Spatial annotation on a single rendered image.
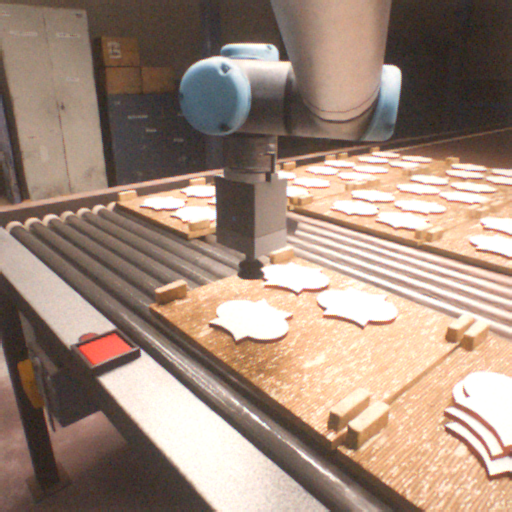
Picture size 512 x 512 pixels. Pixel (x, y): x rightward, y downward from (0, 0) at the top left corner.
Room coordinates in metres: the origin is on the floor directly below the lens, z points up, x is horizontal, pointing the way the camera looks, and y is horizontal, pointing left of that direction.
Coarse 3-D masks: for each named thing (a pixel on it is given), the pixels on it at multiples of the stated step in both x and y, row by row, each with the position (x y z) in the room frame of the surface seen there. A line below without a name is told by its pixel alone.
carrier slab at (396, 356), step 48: (240, 288) 0.74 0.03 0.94; (336, 288) 0.74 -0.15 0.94; (192, 336) 0.58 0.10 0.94; (288, 336) 0.58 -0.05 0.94; (336, 336) 0.58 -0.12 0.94; (384, 336) 0.58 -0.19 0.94; (432, 336) 0.58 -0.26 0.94; (288, 384) 0.46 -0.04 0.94; (336, 384) 0.46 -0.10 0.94; (384, 384) 0.46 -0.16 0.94; (336, 432) 0.38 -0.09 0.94
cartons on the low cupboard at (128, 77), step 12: (96, 48) 5.13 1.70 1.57; (108, 48) 5.01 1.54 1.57; (120, 48) 5.07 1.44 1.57; (132, 48) 5.15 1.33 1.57; (108, 60) 5.00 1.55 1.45; (120, 60) 5.07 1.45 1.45; (132, 60) 5.15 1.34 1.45; (108, 72) 5.01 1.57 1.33; (120, 72) 5.10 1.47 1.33; (132, 72) 5.17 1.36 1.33; (144, 72) 5.23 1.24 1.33; (156, 72) 5.30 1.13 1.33; (168, 72) 5.39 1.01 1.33; (108, 84) 5.00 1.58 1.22; (120, 84) 5.08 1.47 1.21; (132, 84) 5.15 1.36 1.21; (144, 84) 5.22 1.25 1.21; (156, 84) 5.28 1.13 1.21; (168, 84) 5.36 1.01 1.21
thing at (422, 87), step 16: (400, 32) 8.10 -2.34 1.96; (400, 48) 7.52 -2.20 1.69; (416, 48) 7.72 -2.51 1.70; (432, 48) 7.96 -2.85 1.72; (448, 48) 8.24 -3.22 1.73; (384, 64) 7.75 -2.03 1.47; (400, 64) 7.51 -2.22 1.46; (416, 64) 7.75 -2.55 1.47; (432, 64) 8.00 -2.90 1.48; (416, 80) 7.78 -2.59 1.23; (432, 80) 8.04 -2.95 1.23; (400, 96) 7.56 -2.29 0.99; (416, 96) 7.83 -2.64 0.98; (432, 96) 8.08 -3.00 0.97; (400, 112) 7.59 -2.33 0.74; (416, 112) 7.85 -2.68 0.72; (432, 112) 8.10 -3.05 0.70; (400, 128) 7.63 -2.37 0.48; (416, 128) 7.88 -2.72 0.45; (432, 128) 8.14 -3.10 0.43
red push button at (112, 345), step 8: (112, 336) 0.59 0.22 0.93; (88, 344) 0.56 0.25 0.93; (96, 344) 0.56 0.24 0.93; (104, 344) 0.56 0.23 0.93; (112, 344) 0.56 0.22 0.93; (120, 344) 0.56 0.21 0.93; (88, 352) 0.54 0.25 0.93; (96, 352) 0.54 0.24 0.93; (104, 352) 0.54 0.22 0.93; (112, 352) 0.54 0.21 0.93; (120, 352) 0.54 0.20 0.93; (96, 360) 0.52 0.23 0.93
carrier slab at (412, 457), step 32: (480, 352) 0.53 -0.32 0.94; (416, 384) 0.46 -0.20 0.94; (448, 384) 0.46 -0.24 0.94; (416, 416) 0.41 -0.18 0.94; (352, 448) 0.36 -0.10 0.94; (384, 448) 0.36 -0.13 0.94; (416, 448) 0.36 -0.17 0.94; (448, 448) 0.36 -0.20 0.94; (384, 480) 0.32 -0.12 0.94; (416, 480) 0.32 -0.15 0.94; (448, 480) 0.32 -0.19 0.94; (480, 480) 0.32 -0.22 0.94
